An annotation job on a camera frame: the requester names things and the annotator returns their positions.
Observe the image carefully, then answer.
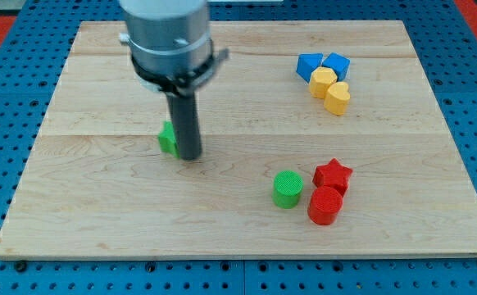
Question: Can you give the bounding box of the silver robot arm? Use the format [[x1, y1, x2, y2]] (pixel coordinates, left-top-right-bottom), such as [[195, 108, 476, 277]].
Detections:
[[119, 0, 229, 96]]

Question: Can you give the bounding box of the wooden board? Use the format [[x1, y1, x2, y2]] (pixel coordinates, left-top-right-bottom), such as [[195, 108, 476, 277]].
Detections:
[[0, 20, 477, 261]]

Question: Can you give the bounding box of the green cylinder block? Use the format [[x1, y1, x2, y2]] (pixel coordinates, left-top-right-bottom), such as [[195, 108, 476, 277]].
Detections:
[[272, 170, 303, 209]]

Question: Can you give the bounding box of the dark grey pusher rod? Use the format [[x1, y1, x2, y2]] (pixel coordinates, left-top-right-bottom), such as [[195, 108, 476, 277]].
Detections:
[[166, 93, 202, 161]]

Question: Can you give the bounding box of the green star block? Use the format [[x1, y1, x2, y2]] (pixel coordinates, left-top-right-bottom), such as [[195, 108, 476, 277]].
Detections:
[[157, 121, 179, 158]]

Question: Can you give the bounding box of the red star block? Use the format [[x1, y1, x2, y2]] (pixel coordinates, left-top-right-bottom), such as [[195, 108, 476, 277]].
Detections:
[[312, 158, 353, 197]]

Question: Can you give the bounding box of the red cylinder block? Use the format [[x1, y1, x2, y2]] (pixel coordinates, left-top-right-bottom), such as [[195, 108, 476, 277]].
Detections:
[[307, 186, 343, 225]]

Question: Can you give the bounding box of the yellow heart block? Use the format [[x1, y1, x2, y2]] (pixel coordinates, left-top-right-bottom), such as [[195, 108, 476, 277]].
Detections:
[[324, 82, 351, 116]]

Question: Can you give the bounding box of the yellow hexagon block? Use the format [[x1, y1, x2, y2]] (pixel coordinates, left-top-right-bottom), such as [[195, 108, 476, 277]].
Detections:
[[308, 66, 338, 99]]

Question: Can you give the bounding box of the blue triangular block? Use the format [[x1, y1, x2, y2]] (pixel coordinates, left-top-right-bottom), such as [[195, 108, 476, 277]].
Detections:
[[296, 53, 324, 83]]

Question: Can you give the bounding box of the blue cube block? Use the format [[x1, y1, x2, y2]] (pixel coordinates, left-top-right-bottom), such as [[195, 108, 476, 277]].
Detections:
[[321, 52, 351, 81]]

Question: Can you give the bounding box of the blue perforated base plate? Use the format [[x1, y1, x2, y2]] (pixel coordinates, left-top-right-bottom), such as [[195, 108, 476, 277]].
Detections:
[[0, 0, 477, 294]]

